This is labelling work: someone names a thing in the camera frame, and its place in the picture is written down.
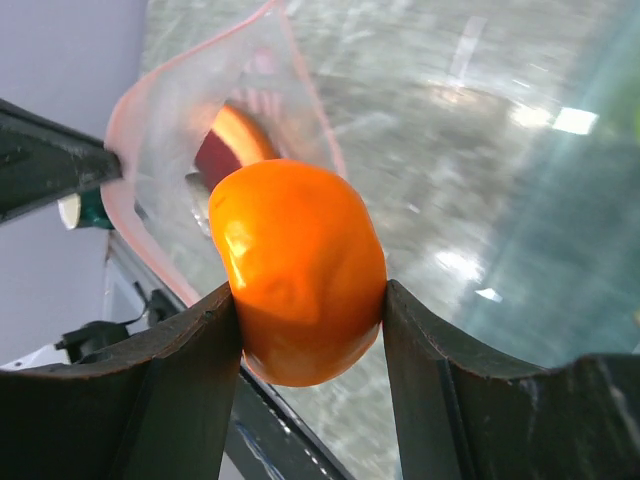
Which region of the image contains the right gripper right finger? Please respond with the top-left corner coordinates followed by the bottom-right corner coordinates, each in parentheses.
top-left (383, 280), bottom-right (639, 479)

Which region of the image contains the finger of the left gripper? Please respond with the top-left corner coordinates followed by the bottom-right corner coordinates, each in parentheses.
top-left (1, 100), bottom-right (122, 223)

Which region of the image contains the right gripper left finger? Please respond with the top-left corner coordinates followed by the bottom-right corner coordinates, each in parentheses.
top-left (1, 286), bottom-right (241, 479)

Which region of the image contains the clear zip top bag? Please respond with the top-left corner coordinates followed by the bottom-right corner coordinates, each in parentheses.
top-left (99, 0), bottom-right (349, 309)

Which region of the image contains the sliced ham piece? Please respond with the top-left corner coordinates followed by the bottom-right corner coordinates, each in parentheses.
top-left (194, 105), bottom-right (279, 192)

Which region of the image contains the orange tangerine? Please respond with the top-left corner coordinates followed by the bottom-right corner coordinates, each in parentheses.
top-left (209, 159), bottom-right (387, 387)

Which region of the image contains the teal transparent food tray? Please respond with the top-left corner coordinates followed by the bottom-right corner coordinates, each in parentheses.
top-left (464, 0), bottom-right (640, 369)

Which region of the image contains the green paper cup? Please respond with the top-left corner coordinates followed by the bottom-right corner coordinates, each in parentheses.
top-left (57, 189), bottom-right (114, 230)

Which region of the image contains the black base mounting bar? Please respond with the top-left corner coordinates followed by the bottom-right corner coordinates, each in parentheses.
top-left (225, 367), bottom-right (354, 480)

